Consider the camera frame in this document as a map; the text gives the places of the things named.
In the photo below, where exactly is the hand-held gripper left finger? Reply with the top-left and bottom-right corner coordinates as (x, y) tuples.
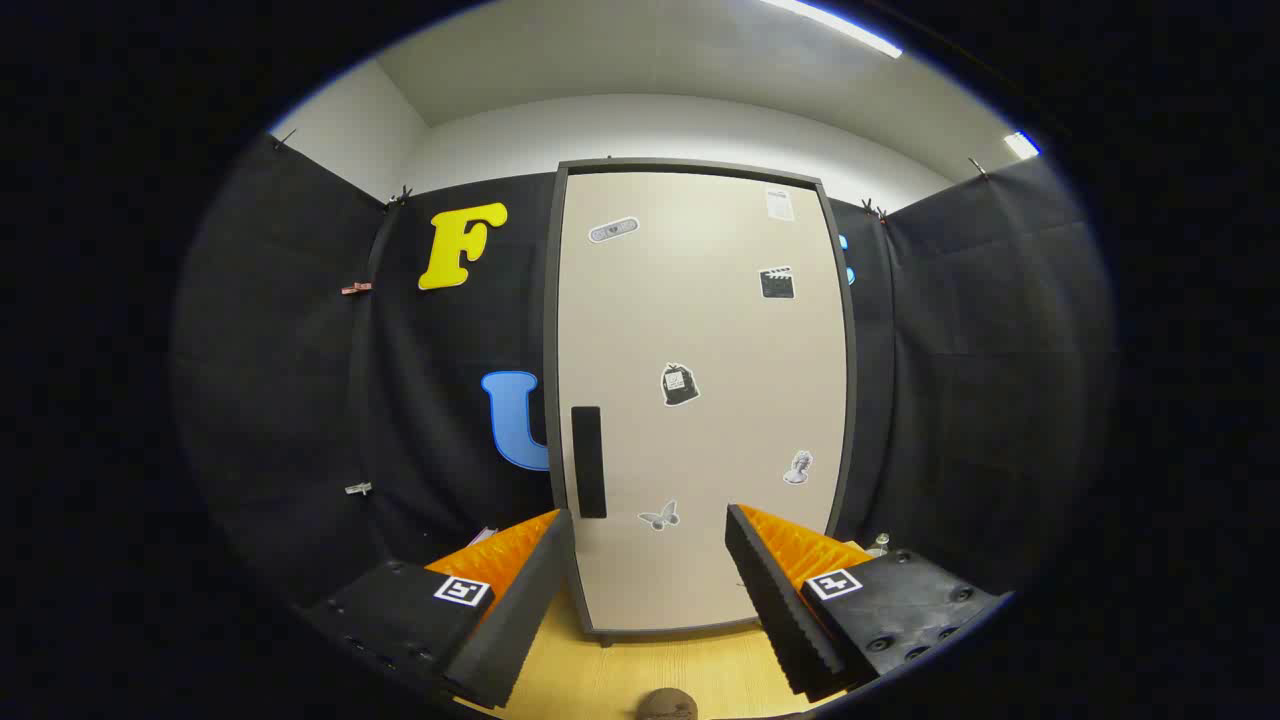
(300, 508), (579, 711)

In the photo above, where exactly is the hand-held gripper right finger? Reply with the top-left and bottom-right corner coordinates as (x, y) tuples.
(724, 503), (1011, 703)

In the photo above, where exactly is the brown fuzzy shoe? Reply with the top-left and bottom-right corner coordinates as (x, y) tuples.
(640, 688), (699, 720)

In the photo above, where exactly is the grey shoe cabinet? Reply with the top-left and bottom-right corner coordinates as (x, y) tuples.
(543, 158), (859, 647)

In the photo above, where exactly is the black backdrop cloth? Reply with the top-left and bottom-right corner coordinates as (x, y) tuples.
(170, 132), (1116, 611)

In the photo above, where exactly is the long ceiling light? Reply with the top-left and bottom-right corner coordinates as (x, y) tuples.
(762, 0), (904, 59)

